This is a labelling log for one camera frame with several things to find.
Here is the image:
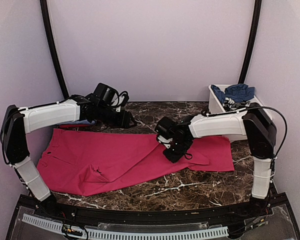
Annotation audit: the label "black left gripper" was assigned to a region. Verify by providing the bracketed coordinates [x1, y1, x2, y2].
[96, 104, 137, 129]

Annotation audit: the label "pink trousers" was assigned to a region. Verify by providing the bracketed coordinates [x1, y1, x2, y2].
[37, 128, 234, 196]

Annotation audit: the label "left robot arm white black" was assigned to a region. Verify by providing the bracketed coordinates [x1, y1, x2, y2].
[0, 83, 137, 218]

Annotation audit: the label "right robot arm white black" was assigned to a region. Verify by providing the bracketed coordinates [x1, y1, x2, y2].
[155, 103, 281, 217]

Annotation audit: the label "white plastic laundry bin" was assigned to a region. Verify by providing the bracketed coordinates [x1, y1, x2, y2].
[208, 84, 273, 143]

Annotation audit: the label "folded light blue shirt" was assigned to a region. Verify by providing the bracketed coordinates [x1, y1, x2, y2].
[76, 120, 96, 125]

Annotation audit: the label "black white patterned garment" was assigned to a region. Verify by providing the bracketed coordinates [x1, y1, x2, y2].
[222, 97, 251, 112]

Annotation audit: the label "dark blue garment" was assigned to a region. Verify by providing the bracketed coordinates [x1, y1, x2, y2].
[211, 83, 255, 104]

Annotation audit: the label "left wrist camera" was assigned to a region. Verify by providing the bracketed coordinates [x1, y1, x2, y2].
[110, 91, 130, 113]

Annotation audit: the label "white slotted cable duct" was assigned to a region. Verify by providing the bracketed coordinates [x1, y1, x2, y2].
[21, 214, 229, 240]

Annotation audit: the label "black front rail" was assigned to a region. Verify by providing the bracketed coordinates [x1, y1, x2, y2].
[28, 200, 268, 226]

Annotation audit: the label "left black corner post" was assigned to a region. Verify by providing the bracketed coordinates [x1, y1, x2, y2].
[39, 0, 70, 99]

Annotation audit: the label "black corner post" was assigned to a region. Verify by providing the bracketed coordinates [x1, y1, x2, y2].
[39, 0, 70, 99]
[237, 0, 262, 84]

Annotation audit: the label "right black corner post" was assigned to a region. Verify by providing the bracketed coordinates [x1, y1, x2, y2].
[237, 0, 262, 84]

